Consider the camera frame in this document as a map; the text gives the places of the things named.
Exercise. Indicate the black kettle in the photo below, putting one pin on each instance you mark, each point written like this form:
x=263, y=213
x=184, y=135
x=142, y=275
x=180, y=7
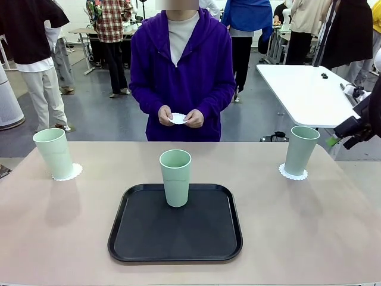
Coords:
x=279, y=137

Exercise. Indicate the person in black coat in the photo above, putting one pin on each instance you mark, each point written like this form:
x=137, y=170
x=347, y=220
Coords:
x=351, y=29

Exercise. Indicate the white scalloped paper coaster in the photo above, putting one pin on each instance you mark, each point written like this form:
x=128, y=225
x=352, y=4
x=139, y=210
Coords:
x=178, y=118
x=282, y=172
x=77, y=171

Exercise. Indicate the person in yellow shirt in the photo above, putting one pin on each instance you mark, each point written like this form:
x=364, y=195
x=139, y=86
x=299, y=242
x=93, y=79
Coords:
x=377, y=18

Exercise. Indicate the person's left forearm purple sleeve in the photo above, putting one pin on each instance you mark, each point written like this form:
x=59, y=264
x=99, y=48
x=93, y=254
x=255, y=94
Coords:
x=218, y=101

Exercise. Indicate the person's right forearm purple sleeve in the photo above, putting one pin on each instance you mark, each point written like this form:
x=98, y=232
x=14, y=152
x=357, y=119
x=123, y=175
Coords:
x=146, y=101

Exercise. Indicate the white folding table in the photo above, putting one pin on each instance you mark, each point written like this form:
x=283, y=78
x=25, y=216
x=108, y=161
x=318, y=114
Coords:
x=312, y=95

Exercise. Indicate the small black object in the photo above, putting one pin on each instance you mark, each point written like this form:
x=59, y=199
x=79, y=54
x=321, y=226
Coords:
x=324, y=76

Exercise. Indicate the person in grey trousers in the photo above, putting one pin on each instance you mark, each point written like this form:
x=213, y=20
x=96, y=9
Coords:
x=64, y=59

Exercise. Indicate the person in blue top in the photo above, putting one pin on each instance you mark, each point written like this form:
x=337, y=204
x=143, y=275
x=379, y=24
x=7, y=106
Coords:
x=247, y=15

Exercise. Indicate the person's left hand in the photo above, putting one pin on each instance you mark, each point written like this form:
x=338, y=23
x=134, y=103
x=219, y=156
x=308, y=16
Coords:
x=196, y=119

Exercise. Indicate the person black top white trousers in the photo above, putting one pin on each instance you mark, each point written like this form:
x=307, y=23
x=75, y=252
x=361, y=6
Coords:
x=26, y=29

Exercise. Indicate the black plastic tray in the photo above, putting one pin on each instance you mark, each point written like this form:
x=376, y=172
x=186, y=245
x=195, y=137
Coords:
x=166, y=235

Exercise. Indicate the pale green tall cup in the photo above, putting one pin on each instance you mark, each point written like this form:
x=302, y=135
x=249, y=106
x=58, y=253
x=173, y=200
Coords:
x=55, y=158
x=300, y=152
x=175, y=190

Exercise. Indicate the wooden desk with metal legs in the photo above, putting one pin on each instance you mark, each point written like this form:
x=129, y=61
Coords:
x=83, y=30

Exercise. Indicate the person in beige top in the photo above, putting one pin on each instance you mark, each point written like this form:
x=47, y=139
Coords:
x=306, y=18

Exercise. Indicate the small white background robot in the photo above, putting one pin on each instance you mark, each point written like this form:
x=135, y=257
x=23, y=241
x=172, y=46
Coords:
x=286, y=15

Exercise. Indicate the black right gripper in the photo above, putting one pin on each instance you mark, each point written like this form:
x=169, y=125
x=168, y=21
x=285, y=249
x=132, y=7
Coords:
x=351, y=126

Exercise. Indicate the person in purple hoodie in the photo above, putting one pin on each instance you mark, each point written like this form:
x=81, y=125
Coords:
x=154, y=74

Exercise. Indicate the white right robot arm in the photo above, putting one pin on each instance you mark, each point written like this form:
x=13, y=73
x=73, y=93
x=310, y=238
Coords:
x=378, y=61

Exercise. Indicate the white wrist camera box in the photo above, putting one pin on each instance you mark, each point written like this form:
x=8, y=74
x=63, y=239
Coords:
x=358, y=95

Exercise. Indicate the person's right hand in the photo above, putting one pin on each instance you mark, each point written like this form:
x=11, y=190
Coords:
x=164, y=116

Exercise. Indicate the black camera stand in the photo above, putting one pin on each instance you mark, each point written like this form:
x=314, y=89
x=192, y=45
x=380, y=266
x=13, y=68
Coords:
x=323, y=41

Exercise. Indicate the person in plaid shirt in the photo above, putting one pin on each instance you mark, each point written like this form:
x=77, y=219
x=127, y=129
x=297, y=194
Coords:
x=111, y=24

